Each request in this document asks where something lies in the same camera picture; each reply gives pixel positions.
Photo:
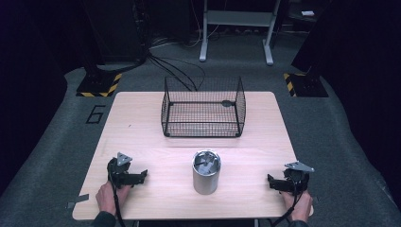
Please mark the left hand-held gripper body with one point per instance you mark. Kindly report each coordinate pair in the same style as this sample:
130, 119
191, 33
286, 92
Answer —
119, 167

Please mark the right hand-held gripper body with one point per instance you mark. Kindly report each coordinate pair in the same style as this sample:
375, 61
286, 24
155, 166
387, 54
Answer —
298, 176

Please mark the person's right hand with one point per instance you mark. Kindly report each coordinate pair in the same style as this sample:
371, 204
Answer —
299, 206

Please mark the person's left hand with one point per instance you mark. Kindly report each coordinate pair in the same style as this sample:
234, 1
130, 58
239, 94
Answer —
107, 197

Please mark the grey tape strip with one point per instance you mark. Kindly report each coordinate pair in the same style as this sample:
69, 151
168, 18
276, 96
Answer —
77, 200

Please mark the silver metal can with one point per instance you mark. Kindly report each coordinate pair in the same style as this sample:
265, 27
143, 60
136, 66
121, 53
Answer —
206, 176

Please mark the dark equipment column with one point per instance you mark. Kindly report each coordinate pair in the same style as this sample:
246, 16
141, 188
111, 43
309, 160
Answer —
116, 31

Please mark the small white box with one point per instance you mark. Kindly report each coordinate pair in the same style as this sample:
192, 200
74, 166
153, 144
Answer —
307, 13

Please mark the yellow black striped base plate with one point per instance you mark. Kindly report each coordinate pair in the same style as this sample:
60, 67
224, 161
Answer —
101, 85
304, 85

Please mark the white metal stand frame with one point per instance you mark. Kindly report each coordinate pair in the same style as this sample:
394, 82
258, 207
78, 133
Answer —
236, 19

